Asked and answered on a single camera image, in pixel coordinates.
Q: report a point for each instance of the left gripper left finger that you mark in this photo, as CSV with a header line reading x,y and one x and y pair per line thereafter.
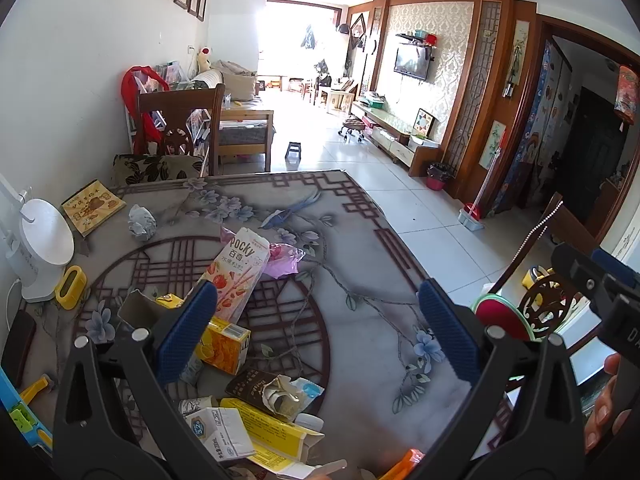
x,y
92,436

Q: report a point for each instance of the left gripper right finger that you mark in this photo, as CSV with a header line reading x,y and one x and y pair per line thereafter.
x,y
543,439

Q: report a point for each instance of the floral paper cup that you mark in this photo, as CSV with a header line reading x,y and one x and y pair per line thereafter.
x,y
140,311

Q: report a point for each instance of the blue white snack wrapper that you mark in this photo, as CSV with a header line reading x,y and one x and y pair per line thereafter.
x,y
305,392

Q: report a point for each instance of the red trash bin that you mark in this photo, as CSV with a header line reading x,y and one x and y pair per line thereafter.
x,y
438,174

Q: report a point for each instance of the person's right hand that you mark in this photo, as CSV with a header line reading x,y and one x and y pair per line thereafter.
x,y
602,414

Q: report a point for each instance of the carved wooden chair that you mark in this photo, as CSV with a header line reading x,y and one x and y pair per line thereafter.
x,y
549,300

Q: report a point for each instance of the yellow iced tea carton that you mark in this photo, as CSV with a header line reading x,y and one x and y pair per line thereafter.
x,y
222,344

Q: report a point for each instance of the yellow rectangular holder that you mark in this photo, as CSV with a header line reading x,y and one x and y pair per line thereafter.
x,y
70,290

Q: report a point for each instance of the pink Pocky box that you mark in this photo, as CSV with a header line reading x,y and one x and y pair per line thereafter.
x,y
235,272

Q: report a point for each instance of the crumpled grey paper ball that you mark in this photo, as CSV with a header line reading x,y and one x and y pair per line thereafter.
x,y
141,223

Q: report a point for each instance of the white blue small carton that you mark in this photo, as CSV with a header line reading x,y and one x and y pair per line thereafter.
x,y
222,432

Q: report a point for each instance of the red green round stool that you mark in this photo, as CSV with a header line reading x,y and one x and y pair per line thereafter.
x,y
494,310

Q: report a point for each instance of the dark brown torn box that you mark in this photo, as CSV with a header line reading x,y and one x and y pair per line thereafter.
x,y
248,385

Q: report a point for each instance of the dark brown phone case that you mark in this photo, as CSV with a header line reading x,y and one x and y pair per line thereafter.
x,y
16,350

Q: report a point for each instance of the yellow patterned book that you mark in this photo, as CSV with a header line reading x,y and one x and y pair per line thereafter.
x,y
90,207

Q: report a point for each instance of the pink plastic wrapper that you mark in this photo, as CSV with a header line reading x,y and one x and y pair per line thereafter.
x,y
282,259

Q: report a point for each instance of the white desk fan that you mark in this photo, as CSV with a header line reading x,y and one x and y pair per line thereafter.
x,y
37,243

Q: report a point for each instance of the red white mop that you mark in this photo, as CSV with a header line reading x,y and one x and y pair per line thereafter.
x,y
469,214

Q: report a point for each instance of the blue plastic tray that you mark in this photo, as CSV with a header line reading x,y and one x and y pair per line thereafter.
x,y
27,423

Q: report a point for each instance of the floral seat cushion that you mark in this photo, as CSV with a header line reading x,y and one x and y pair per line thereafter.
x,y
132,169

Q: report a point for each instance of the yellow flat medicine box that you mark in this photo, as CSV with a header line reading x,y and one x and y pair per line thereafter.
x,y
280,447

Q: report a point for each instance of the dark wooden dining chair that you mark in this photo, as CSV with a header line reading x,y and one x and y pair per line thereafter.
x,y
176,108

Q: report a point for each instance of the red bag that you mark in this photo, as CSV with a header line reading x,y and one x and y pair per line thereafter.
x,y
137,84

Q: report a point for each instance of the wooden sofa bench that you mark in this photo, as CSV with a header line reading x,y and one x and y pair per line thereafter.
x,y
246,125

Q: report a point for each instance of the wooden TV cabinet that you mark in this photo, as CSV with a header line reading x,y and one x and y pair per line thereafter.
x,y
397,140

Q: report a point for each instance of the yellow handled tool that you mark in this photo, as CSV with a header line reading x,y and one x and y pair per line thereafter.
x,y
42,384

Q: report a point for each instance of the wall mounted television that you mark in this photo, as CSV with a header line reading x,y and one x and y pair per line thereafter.
x,y
413,61

